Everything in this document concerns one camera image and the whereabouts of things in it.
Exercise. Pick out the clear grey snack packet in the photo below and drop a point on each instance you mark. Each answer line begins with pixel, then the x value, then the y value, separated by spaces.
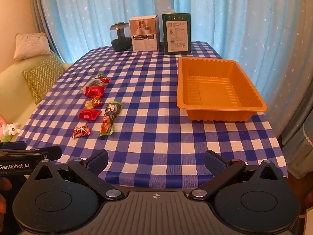
pixel 93 82

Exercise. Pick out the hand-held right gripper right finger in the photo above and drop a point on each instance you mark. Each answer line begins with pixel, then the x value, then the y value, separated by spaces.
pixel 214 162

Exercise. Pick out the red white printed candy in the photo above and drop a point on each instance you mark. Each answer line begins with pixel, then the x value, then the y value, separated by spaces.
pixel 81 131

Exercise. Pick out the grey curtain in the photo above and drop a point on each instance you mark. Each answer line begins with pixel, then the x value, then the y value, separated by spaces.
pixel 39 9
pixel 300 78

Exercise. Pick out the long green snack packet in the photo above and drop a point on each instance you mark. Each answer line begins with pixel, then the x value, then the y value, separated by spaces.
pixel 110 118

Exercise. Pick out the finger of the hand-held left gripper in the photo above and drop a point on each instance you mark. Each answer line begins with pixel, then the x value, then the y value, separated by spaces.
pixel 12 145
pixel 49 153

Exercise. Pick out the person's left hand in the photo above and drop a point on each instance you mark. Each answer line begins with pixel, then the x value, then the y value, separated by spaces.
pixel 2 203

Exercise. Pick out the green zigzag cushion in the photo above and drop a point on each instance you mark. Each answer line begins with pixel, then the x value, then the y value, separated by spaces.
pixel 42 74

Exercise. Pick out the cream sofa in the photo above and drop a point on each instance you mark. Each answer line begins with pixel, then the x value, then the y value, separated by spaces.
pixel 14 90

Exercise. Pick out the orange red candy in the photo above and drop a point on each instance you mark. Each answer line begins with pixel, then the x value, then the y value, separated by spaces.
pixel 95 101

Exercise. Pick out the white plush toy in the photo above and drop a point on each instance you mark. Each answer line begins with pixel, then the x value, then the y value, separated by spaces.
pixel 11 128

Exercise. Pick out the small green snack packet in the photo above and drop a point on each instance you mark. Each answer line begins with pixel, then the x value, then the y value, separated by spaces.
pixel 100 75

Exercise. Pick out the blue white checkered tablecloth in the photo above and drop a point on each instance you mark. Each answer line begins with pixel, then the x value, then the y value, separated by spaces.
pixel 151 127

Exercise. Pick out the red snack packet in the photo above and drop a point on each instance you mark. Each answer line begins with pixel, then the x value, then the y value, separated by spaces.
pixel 94 91
pixel 89 114

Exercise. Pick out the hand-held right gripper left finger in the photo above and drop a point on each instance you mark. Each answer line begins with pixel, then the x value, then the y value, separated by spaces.
pixel 97 162

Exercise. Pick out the green carton box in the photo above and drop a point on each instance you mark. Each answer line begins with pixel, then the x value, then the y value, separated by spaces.
pixel 176 36

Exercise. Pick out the white carton box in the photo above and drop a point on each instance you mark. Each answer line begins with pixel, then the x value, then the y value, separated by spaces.
pixel 144 35

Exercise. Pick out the grey lace-trimmed cloth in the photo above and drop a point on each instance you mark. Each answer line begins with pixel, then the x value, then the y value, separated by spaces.
pixel 298 151

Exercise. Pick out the orange plastic tray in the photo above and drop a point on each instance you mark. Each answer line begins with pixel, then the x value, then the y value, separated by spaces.
pixel 207 90

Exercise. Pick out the white pink cushion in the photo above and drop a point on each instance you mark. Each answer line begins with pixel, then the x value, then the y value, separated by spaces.
pixel 30 45

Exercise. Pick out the red foil candy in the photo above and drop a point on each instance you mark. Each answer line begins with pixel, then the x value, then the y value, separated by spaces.
pixel 105 80

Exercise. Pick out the dark glass humidifier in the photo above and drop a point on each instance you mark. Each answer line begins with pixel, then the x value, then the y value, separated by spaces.
pixel 119 39

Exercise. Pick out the blue star curtain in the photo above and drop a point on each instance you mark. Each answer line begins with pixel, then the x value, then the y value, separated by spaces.
pixel 97 17

